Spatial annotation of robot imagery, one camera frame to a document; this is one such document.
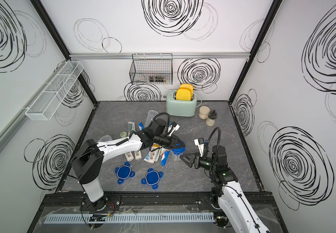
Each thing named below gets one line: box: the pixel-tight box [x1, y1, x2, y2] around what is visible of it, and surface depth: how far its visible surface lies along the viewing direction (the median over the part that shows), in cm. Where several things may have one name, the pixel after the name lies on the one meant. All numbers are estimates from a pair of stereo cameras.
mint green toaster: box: [165, 89, 198, 117], surface depth 104 cm
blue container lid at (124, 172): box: [114, 161, 135, 185], surface depth 84 cm
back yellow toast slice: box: [179, 83, 195, 96], surface depth 102 cm
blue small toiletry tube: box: [137, 122, 145, 132], surface depth 107 cm
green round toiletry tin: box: [119, 131, 128, 138], surface depth 101 cm
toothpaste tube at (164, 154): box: [160, 149, 170, 166], surface depth 91 cm
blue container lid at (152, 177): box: [140, 167, 164, 190], surface depth 83 cm
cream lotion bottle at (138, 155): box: [134, 150, 142, 160], surface depth 91 cm
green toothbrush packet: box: [127, 121, 136, 133], surface depth 104 cm
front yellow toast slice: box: [175, 87, 192, 101], surface depth 101 cm
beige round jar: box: [198, 105, 211, 120], surface depth 108 cm
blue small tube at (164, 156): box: [160, 150, 170, 167], surface depth 91 cm
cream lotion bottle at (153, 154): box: [148, 142, 160, 164], surface depth 88 cm
